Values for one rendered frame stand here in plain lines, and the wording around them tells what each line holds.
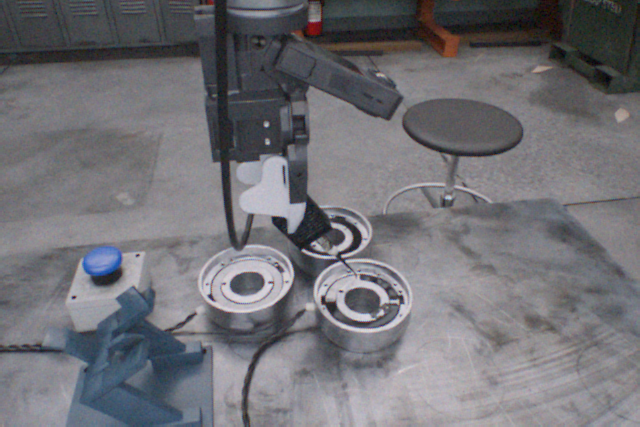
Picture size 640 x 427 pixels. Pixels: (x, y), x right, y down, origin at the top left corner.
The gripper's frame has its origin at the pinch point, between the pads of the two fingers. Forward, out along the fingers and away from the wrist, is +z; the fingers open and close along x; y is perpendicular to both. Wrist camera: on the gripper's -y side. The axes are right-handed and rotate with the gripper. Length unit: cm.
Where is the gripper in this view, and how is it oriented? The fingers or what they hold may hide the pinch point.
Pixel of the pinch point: (295, 212)
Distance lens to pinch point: 48.8
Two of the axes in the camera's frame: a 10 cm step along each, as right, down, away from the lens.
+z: 0.0, 8.3, 5.6
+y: -9.8, 1.0, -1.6
